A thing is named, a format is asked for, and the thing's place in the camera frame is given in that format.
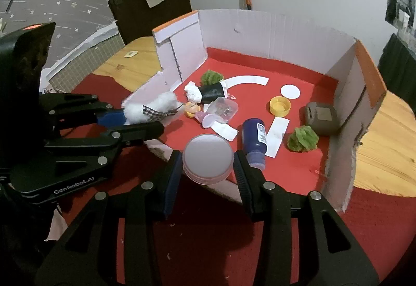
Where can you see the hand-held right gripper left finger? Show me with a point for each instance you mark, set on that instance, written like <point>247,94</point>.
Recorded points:
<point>174,182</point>

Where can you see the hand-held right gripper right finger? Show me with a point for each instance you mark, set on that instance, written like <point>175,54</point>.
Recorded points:
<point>241,175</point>

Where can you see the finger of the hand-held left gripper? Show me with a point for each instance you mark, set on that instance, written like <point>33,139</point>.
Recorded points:
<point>139,131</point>
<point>112,117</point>

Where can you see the white fluffy plush toy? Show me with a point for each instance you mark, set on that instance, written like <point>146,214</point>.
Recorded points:
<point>162,102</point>

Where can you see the round pale lid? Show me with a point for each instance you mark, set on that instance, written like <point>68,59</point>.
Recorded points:
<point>208,156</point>

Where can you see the dark blue bottle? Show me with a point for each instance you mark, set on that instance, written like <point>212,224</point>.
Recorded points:
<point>253,136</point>

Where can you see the small doll figure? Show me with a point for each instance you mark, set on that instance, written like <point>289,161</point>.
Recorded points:
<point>191,109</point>

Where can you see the clear plastic cup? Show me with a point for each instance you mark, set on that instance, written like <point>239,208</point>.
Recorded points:
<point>224,109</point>

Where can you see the green plush toy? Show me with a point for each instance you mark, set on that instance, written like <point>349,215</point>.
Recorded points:
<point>302,139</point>
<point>209,77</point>

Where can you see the yellow bottle cap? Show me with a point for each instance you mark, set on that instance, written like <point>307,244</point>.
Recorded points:
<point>279,105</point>

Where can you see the black and white plush roll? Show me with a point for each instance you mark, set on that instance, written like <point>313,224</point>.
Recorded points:
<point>211,91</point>

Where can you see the brown case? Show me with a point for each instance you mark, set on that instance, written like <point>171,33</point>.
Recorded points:
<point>321,117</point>

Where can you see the orange cardboard box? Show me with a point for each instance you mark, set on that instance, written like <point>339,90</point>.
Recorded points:
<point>260,35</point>

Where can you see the small white tag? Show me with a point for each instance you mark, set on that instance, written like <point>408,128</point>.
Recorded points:
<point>131,54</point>

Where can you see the red knitted mat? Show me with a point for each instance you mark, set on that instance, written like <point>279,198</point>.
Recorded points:
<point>208,247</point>

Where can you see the dark green covered table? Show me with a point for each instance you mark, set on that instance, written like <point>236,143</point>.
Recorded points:
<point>399,61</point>

